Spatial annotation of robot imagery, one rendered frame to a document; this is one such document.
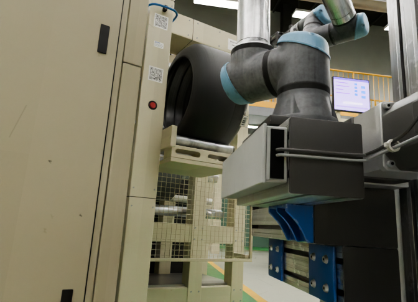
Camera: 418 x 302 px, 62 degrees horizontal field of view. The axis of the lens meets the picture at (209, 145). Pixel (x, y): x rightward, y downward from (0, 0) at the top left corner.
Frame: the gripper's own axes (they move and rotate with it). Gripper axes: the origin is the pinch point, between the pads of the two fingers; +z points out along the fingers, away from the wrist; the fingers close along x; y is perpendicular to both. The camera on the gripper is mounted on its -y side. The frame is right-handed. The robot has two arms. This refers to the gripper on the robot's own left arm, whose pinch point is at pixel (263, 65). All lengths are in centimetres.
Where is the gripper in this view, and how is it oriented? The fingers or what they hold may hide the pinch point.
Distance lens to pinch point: 154.5
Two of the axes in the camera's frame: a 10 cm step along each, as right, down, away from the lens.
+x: -8.6, -1.7, -4.8
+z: -5.1, 2.9, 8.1
